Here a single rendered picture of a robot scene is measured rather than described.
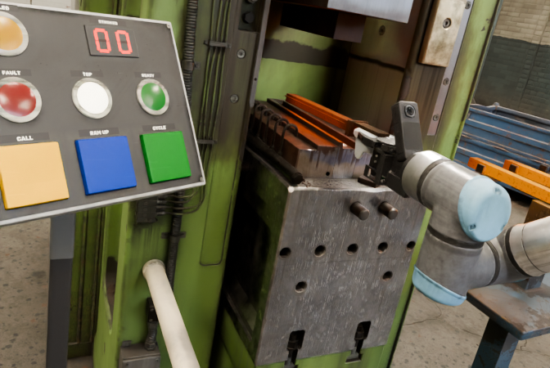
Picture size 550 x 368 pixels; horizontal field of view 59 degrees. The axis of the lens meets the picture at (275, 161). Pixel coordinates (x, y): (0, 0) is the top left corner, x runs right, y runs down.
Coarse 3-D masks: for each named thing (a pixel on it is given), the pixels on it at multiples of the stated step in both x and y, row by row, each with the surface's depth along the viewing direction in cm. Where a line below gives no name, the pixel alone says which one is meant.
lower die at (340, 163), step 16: (256, 112) 129; (288, 112) 129; (304, 112) 131; (256, 128) 123; (272, 128) 115; (304, 128) 117; (320, 128) 115; (336, 128) 122; (288, 144) 107; (304, 144) 107; (320, 144) 105; (336, 144) 107; (288, 160) 106; (304, 160) 104; (320, 160) 105; (336, 160) 107; (352, 160) 109; (368, 160) 111; (304, 176) 105; (320, 176) 107; (336, 176) 109; (352, 176) 110
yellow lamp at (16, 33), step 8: (0, 16) 60; (0, 24) 60; (8, 24) 60; (16, 24) 61; (0, 32) 60; (8, 32) 60; (16, 32) 61; (0, 40) 59; (8, 40) 60; (16, 40) 61; (0, 48) 59; (8, 48) 60
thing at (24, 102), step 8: (0, 88) 58; (8, 88) 59; (16, 88) 60; (24, 88) 60; (0, 96) 58; (8, 96) 59; (16, 96) 59; (24, 96) 60; (32, 96) 61; (0, 104) 58; (8, 104) 59; (16, 104) 59; (24, 104) 60; (32, 104) 61; (8, 112) 59; (16, 112) 59; (24, 112) 60
